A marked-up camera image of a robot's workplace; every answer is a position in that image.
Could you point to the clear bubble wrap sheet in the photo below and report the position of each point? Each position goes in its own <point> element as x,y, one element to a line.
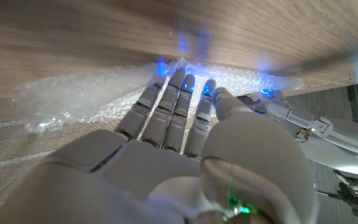
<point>73,93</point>

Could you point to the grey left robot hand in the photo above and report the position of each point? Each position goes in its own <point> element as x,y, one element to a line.
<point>337,137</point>

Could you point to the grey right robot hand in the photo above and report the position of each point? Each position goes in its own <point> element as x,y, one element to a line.
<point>166,180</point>

